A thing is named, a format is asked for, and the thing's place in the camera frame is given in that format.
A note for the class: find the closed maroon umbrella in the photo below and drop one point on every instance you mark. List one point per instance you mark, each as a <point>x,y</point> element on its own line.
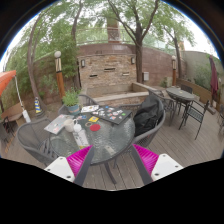
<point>213,80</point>

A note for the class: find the wooden lamp post white globe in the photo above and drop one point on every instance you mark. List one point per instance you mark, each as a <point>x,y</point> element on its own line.
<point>174,71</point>
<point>60,83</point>

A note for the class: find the grey wall box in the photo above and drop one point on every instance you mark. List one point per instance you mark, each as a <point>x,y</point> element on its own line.
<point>146,76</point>

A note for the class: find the orange patio umbrella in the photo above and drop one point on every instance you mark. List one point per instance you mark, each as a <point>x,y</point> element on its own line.
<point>6,80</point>

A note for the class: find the yellow card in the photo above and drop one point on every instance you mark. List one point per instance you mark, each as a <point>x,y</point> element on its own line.
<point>93,119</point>

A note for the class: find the grey mesh patio chair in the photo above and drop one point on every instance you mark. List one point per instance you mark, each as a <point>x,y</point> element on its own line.
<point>30,133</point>
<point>151,138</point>
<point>87,99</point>

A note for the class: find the white printed paper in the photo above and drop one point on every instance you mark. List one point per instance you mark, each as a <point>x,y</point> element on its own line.
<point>90,108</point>

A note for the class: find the yellow blue striped cone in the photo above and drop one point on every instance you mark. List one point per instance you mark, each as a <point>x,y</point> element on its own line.
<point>38,106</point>

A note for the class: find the green plant in blue pot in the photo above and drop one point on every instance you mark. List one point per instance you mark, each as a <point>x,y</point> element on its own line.
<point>73,108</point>

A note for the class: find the black backpack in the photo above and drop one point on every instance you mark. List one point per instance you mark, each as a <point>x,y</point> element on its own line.
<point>146,116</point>

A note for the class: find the round dark patio table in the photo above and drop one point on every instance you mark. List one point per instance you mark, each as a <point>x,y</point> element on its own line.
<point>180,94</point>

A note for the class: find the tree with forked trunk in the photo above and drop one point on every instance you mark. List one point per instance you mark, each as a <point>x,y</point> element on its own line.
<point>139,63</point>

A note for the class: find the flat round red coaster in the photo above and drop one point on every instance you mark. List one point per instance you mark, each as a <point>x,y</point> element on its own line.
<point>95,127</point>

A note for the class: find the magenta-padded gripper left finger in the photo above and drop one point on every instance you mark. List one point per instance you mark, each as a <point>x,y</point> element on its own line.
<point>60,168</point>

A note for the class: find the clear plastic bottle white cap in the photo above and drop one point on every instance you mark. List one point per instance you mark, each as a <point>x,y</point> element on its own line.
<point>81,138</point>

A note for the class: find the black metal chair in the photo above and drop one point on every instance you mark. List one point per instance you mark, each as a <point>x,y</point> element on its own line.
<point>5,128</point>
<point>195,115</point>
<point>166,101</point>
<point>187,89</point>

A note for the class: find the tree with leaning trunk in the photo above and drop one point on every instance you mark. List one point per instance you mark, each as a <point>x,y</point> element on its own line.
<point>32,76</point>

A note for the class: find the black wall lamp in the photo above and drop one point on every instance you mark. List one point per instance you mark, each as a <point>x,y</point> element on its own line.
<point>133,60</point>
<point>83,63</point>

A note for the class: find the silver laptop with stickers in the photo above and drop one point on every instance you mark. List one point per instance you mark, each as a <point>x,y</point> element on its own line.
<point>55,125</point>

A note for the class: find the black laptop with stickers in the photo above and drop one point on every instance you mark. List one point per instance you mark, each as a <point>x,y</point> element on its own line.
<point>113,115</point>

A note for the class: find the wooden bench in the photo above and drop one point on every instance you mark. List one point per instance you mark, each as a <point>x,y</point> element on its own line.
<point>13,113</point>

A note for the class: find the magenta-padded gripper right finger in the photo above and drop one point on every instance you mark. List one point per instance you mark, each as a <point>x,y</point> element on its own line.
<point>165,166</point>

